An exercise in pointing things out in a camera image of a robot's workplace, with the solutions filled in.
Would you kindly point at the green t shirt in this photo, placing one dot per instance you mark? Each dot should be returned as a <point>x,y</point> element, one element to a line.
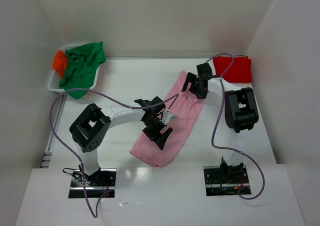
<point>82,64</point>

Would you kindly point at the white plastic basket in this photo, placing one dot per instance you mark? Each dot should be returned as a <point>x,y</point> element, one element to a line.
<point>53,83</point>

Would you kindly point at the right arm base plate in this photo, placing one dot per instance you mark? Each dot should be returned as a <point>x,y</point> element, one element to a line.
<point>216,185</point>

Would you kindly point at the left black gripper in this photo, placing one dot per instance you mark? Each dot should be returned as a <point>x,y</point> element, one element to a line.
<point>155,125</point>

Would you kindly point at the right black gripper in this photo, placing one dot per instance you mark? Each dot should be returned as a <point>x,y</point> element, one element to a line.
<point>196,83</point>

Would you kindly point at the pink t shirt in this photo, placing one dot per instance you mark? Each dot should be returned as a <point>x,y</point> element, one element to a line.
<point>187,108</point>

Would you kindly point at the folded red t shirt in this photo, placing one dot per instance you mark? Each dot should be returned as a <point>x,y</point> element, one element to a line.
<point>239,72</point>

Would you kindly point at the orange t shirt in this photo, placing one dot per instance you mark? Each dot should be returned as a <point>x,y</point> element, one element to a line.
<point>60,63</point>

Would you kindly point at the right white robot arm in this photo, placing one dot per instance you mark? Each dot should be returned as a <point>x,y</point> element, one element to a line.
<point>238,105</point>

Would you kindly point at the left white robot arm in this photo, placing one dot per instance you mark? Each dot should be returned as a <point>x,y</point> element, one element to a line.
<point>89,130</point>

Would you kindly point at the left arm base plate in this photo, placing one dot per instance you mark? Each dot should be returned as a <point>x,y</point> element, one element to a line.
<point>103,184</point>

